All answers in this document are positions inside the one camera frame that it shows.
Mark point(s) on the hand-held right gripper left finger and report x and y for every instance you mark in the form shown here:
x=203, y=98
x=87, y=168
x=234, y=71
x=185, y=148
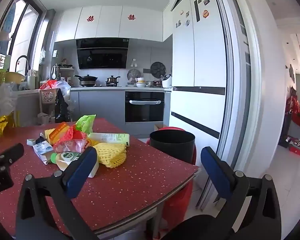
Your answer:
x=81, y=172

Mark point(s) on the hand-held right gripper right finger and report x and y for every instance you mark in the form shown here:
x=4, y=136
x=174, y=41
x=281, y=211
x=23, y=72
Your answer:
x=215, y=172

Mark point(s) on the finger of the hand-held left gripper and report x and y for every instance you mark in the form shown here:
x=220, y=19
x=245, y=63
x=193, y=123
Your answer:
x=11, y=152

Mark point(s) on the white green juice bottle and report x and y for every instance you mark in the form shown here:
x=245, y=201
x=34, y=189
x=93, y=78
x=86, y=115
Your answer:
x=110, y=138

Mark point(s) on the yellow and orange snack packet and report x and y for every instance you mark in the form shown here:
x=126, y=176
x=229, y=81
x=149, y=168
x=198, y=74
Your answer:
x=57, y=133

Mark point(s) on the red bin with black liner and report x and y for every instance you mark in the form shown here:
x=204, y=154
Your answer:
x=172, y=145

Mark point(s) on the green label plastic bottle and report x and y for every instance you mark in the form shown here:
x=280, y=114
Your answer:
x=65, y=158

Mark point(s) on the small white box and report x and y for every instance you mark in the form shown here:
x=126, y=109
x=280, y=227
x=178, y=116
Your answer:
x=31, y=142

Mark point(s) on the gold foil bag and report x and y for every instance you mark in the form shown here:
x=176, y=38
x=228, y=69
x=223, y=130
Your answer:
x=2, y=124

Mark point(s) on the red transparent plastic bag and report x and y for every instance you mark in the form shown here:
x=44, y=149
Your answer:
x=73, y=143

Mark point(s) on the white and blue milk carton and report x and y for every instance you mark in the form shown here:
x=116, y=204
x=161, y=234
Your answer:
x=42, y=150

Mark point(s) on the small black clip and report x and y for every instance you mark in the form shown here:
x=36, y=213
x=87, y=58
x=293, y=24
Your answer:
x=40, y=139

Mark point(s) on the yellow foam fruit net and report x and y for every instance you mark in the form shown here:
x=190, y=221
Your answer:
x=110, y=155

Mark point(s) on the green snack bag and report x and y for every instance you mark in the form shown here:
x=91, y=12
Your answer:
x=86, y=122

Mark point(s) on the clear plastic bag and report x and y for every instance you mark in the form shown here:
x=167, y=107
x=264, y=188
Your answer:
x=3, y=96

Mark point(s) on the black plastic bag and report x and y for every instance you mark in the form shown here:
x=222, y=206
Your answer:
x=61, y=107

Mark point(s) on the grey lower cabinets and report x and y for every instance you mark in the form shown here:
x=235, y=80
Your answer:
x=100, y=105

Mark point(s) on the cardboard box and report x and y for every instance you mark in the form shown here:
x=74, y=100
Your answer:
x=158, y=127

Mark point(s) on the red plastic basket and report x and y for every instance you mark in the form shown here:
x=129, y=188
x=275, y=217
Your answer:
x=48, y=85

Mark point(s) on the white plastic bag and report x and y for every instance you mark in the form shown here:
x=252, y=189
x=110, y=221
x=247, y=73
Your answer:
x=64, y=85

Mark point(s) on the red box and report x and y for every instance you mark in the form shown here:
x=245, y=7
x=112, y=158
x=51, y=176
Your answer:
x=298, y=148

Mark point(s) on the black built-in oven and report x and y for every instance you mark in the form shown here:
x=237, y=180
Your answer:
x=143, y=110

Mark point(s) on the black kitchen faucet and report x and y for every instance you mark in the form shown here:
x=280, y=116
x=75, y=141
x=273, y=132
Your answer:
x=27, y=63

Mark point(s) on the black wok with lid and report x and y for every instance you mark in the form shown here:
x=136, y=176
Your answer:
x=87, y=78

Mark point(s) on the steel cooking pot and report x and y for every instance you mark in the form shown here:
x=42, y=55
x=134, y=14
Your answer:
x=112, y=79

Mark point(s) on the white rice cooker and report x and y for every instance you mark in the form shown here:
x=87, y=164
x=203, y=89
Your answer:
x=167, y=81

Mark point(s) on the stack of white bowls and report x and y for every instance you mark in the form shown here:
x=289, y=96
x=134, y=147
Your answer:
x=140, y=83

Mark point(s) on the white refrigerator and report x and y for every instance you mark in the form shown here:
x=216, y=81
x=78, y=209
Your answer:
x=205, y=62

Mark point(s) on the black range hood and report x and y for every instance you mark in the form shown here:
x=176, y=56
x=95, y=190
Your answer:
x=102, y=55

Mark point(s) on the white upper cabinets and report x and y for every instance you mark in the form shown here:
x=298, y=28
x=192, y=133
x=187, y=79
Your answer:
x=107, y=26

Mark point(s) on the red paper cutout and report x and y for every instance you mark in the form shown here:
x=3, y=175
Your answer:
x=131, y=17
x=90, y=18

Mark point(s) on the group of fridge magnets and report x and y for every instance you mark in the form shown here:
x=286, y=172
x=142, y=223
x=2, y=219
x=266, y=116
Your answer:
x=205, y=13

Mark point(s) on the white sliding door frame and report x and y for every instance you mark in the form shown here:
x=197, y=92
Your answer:
x=240, y=80

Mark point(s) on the grey round wall rack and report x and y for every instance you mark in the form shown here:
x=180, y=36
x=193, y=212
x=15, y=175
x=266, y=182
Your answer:
x=133, y=75

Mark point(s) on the dark round wall rack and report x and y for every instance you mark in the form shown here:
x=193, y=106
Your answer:
x=158, y=69

